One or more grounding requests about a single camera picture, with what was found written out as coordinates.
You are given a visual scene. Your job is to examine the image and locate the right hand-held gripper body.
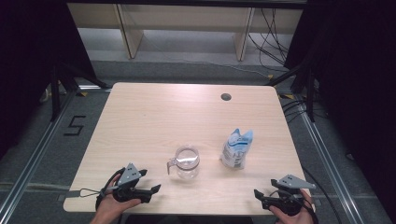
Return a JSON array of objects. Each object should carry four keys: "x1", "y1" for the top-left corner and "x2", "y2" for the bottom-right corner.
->
[{"x1": 262, "y1": 174, "x2": 317, "y2": 217}]

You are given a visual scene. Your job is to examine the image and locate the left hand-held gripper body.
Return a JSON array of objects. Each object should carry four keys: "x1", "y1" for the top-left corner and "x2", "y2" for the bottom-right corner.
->
[{"x1": 111, "y1": 162, "x2": 153, "y2": 204}]

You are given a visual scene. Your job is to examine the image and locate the clear jar with beige handle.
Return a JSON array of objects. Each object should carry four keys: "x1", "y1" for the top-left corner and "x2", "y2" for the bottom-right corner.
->
[{"x1": 166, "y1": 145, "x2": 201, "y2": 180}]

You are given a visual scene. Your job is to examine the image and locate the white and blue bag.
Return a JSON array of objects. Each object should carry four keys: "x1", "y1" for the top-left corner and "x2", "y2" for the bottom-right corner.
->
[{"x1": 219, "y1": 128, "x2": 254, "y2": 171}]

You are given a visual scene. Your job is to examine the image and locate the person's right hand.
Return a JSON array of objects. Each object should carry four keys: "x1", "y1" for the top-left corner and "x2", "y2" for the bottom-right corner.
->
[{"x1": 269, "y1": 189, "x2": 316, "y2": 224}]

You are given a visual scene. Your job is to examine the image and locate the person's left hand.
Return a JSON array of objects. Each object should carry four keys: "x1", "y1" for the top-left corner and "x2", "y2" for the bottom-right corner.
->
[{"x1": 92, "y1": 173, "x2": 143, "y2": 220}]

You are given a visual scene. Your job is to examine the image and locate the black metal stand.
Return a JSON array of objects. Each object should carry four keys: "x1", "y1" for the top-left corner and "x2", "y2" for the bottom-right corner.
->
[
  {"x1": 49, "y1": 61, "x2": 112, "y2": 123},
  {"x1": 264, "y1": 63, "x2": 316, "y2": 123}
]

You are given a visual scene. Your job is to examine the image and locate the black curtain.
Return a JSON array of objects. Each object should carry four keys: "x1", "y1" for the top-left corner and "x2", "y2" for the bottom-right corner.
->
[
  {"x1": 283, "y1": 0, "x2": 396, "y2": 217},
  {"x1": 0, "y1": 0, "x2": 98, "y2": 158}
]

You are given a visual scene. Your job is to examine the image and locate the light wooden shelf unit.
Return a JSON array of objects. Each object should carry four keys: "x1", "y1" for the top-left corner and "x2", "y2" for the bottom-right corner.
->
[{"x1": 66, "y1": 2, "x2": 304, "y2": 62}]

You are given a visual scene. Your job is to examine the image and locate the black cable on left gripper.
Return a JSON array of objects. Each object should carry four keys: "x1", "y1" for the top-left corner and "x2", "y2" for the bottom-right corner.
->
[{"x1": 94, "y1": 167, "x2": 126, "y2": 210}]

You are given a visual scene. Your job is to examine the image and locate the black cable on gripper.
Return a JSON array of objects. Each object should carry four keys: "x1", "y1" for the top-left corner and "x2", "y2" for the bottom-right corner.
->
[
  {"x1": 94, "y1": 167, "x2": 126, "y2": 210},
  {"x1": 305, "y1": 198, "x2": 319, "y2": 224}
]

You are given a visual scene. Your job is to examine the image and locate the black floor cable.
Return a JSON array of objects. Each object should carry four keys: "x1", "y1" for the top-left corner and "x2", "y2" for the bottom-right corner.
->
[{"x1": 302, "y1": 167, "x2": 344, "y2": 224}]

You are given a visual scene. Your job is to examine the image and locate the grey metal floor rail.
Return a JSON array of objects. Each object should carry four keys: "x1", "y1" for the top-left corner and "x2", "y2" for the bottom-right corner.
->
[
  {"x1": 298, "y1": 102, "x2": 366, "y2": 224},
  {"x1": 0, "y1": 89, "x2": 79, "y2": 217}
]

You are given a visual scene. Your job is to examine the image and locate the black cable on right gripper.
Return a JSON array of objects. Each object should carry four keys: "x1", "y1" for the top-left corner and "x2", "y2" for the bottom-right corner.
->
[{"x1": 305, "y1": 198, "x2": 319, "y2": 224}]

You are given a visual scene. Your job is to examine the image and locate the thin wire loop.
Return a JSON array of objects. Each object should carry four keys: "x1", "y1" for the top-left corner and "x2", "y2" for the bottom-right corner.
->
[{"x1": 79, "y1": 188, "x2": 105, "y2": 199}]

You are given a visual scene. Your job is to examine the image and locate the black cables by stand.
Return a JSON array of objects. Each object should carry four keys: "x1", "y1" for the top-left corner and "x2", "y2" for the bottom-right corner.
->
[{"x1": 281, "y1": 98, "x2": 310, "y2": 123}]

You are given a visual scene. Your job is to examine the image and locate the thin white cable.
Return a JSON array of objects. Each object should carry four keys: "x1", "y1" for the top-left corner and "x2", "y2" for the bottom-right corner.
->
[{"x1": 172, "y1": 58, "x2": 273, "y2": 77}]

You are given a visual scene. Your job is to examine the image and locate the bundle of black cables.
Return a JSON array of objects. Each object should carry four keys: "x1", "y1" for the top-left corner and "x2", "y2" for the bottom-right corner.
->
[{"x1": 247, "y1": 7, "x2": 290, "y2": 67}]

